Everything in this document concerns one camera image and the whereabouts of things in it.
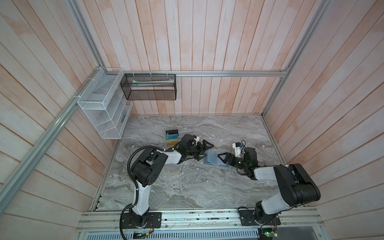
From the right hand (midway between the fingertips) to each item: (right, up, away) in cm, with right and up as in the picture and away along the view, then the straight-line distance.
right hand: (222, 156), depth 93 cm
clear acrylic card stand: (-34, +18, +9) cm, 39 cm away
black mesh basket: (-50, +49, +15) cm, 71 cm away
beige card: (-33, +8, +8) cm, 35 cm away
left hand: (-7, +3, -3) cm, 8 cm away
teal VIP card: (-33, +12, +8) cm, 36 cm away
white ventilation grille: (-10, -34, -22) cm, 42 cm away
